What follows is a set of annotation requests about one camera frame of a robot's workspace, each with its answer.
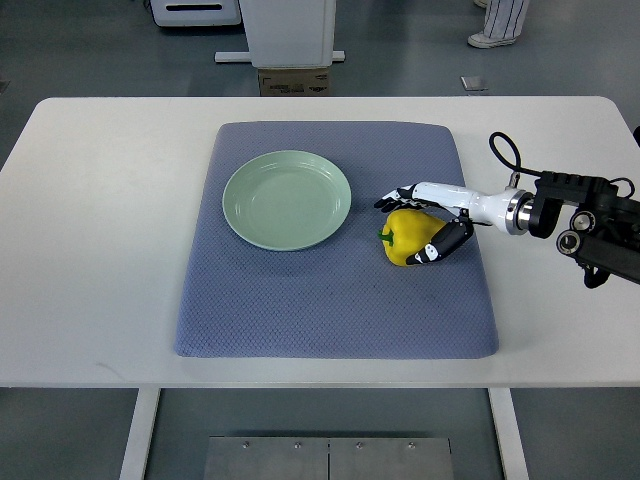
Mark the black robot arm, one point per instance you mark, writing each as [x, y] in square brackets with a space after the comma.
[603, 233]

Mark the white cabinet with slot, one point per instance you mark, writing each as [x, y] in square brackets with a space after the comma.
[174, 14]

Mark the cardboard box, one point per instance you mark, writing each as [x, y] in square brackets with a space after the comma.
[290, 82]

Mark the white sneaker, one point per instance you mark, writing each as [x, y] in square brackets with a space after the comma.
[481, 41]

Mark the striped trouser leg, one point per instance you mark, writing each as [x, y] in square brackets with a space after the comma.
[504, 19]

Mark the light green plate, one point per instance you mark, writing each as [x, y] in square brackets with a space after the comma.
[286, 200]

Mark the blue quilted mat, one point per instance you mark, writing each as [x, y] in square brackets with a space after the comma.
[342, 298]

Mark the left white table leg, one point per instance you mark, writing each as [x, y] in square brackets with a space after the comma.
[140, 434]

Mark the white table leg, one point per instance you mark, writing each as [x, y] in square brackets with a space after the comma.
[508, 434]
[140, 434]

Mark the white pedestal base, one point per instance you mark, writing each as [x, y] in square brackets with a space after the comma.
[287, 34]

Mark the metal base plate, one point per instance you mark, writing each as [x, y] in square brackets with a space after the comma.
[271, 457]

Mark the yellow bell pepper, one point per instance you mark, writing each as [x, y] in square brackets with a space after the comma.
[406, 232]

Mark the grey floor plate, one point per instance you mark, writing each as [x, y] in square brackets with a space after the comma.
[473, 83]

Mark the right white table leg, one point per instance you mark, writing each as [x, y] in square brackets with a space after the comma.
[508, 434]

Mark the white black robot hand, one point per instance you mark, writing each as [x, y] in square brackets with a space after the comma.
[461, 209]

